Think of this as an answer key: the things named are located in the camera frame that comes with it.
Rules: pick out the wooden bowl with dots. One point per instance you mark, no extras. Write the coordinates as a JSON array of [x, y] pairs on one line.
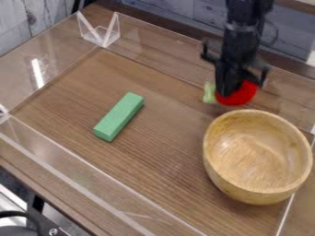
[[257, 156]]

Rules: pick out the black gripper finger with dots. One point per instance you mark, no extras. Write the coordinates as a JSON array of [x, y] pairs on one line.
[[227, 78]]

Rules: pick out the black metal table bracket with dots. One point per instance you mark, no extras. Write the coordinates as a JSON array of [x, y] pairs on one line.
[[44, 226]]

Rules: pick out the red plush ball green leaf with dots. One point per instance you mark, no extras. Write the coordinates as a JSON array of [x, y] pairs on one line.
[[241, 97]]

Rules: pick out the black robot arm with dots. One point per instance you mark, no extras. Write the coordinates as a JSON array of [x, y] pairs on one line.
[[249, 12]]

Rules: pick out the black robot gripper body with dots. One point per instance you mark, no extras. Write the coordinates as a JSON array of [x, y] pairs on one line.
[[239, 52]]

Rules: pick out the green rectangular block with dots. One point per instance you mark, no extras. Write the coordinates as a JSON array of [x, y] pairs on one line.
[[118, 117]]

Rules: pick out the clear acrylic corner bracket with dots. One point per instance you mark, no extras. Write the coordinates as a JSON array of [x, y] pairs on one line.
[[101, 35]]

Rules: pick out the clear acrylic tray wall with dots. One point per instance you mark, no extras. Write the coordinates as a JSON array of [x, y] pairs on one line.
[[95, 199]]

